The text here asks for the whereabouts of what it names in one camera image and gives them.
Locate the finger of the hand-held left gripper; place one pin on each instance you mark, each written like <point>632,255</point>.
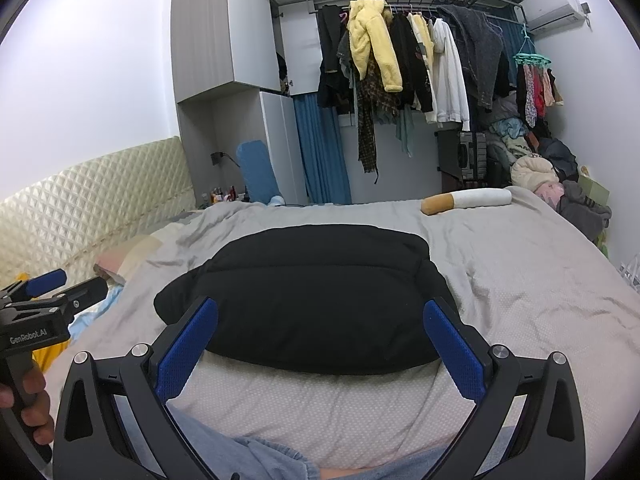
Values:
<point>85,294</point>
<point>47,281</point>

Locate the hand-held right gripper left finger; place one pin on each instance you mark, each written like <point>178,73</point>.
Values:
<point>185,355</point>

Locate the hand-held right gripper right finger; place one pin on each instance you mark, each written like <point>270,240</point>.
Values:
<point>452,355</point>

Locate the black puffer jacket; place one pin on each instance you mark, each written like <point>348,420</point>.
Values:
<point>310,300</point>

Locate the pile of clothes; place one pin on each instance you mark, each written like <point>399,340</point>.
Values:
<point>535,170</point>

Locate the person's left hand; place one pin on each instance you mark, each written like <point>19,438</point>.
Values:
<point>37,420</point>

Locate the light blue sheet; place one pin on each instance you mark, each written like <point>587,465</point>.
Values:
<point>95,310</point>

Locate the pink beige pillow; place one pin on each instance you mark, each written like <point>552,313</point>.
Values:
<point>130,255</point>

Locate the cream quilted headboard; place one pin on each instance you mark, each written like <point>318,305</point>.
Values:
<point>100,195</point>

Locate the cigarette-shaped plush pillow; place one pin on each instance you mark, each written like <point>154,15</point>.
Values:
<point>480,199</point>

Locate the group of small bottles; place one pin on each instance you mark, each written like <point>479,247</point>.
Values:
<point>220,195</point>

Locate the blue cushion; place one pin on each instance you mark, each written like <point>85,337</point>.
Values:
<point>257,170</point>

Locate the black suitcase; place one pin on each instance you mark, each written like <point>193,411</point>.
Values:
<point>465,155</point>

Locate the green box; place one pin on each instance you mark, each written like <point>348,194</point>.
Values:
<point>595,190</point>

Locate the pale green hanging garment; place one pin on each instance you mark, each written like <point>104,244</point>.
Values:
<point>404,130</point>

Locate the brown patterned scarf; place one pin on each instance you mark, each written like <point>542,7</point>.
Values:
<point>367,135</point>

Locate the blue curtain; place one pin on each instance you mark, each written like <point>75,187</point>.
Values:
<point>320,155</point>

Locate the white hoodie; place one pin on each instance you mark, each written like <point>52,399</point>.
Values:
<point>450,80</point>

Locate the row of small hanging garments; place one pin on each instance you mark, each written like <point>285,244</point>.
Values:
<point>537,92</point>

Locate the grey white wardrobe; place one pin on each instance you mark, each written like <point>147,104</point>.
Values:
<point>210,25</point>

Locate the black hanging cardigan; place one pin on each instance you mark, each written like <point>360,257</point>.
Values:
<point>410,60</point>

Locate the green clip hanger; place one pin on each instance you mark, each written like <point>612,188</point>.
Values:
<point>532,59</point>

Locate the dark grey knit sweater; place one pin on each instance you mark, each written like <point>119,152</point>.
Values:
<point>480,45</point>

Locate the yellow fleece jacket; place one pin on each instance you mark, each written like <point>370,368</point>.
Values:
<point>375,45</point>

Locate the black hanging coat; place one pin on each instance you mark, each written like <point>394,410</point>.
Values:
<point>330,50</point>

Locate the white air conditioner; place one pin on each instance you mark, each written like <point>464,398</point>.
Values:
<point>550,7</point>

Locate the black wall charger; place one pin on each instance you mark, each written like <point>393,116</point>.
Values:
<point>216,158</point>

